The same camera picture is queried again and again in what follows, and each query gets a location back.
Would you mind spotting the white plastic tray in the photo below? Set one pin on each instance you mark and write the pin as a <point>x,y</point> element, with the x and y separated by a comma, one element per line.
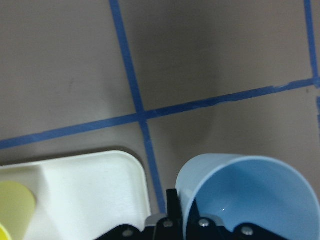
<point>83,197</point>

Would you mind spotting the yellow plastic cup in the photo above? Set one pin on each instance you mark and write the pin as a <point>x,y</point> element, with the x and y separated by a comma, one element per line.
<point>17,207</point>

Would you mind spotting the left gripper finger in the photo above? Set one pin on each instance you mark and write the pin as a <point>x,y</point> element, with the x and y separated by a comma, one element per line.
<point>173,204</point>

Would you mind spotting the light blue plastic cup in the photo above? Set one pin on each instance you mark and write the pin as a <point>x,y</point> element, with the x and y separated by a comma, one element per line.
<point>260,190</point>

